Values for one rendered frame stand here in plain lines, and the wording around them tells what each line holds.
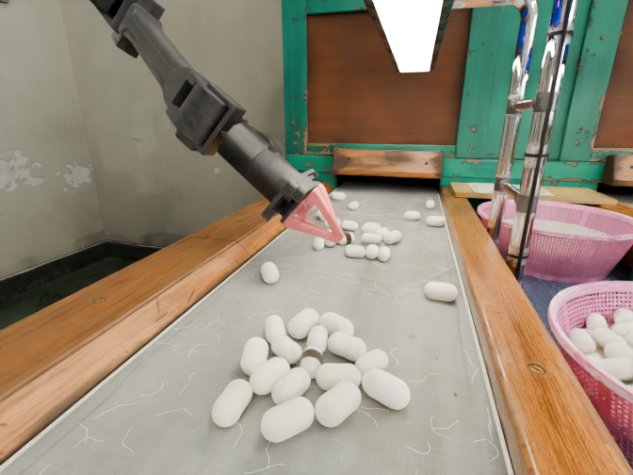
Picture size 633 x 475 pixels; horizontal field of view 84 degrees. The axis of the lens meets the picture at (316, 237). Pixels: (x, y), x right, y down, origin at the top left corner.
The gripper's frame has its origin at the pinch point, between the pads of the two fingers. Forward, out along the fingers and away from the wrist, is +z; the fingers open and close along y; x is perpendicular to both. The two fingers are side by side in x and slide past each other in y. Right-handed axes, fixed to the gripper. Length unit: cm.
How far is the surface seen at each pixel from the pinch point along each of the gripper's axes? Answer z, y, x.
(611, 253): 35.0, 18.9, -23.1
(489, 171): 21, 59, -21
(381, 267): 7.8, 2.3, -0.3
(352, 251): 3.6, 4.3, 1.7
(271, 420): 3.5, -29.1, 0.9
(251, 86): -79, 142, 26
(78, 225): -118, 130, 169
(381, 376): 8.3, -23.3, -3.4
